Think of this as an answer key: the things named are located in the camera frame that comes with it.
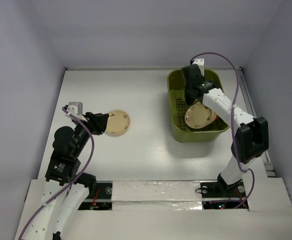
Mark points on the silver taped base panel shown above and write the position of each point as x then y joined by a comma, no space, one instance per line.
156,196

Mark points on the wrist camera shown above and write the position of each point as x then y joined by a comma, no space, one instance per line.
200,62
74,108

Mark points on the green dish rack tub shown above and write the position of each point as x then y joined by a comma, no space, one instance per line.
177,109

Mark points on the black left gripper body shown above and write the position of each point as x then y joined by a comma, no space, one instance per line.
89,123

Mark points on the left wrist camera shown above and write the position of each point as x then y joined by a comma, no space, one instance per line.
74,108

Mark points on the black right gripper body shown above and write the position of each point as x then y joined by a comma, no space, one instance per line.
191,92

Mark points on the beige plate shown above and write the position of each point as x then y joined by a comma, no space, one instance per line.
118,123

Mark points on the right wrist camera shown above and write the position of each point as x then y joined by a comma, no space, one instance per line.
200,62

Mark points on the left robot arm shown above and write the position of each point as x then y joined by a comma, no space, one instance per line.
66,186

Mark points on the aluminium side rail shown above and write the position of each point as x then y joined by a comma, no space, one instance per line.
250,109

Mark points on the cream floral plate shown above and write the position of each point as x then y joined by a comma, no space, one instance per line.
199,116

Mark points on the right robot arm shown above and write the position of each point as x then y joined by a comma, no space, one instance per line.
249,133

